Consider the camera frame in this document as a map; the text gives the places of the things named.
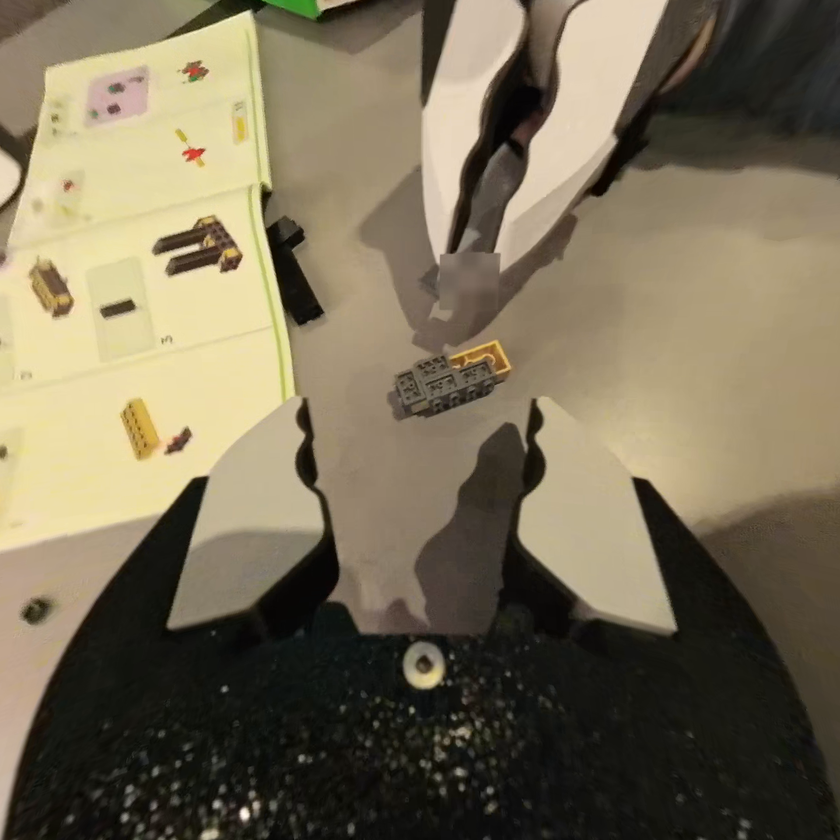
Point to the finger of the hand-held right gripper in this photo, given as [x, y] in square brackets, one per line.
[459, 79]
[584, 98]

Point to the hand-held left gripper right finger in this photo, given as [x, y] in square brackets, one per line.
[590, 525]

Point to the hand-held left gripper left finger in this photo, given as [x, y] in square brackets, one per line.
[256, 525]

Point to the grey and tan brick assembly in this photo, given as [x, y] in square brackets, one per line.
[446, 384]

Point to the grey desk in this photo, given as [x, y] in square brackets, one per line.
[656, 328]

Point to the green toy box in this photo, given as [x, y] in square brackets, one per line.
[295, 8]

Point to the small black piece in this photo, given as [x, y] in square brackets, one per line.
[37, 610]

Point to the instruction booklet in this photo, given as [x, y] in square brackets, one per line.
[164, 197]

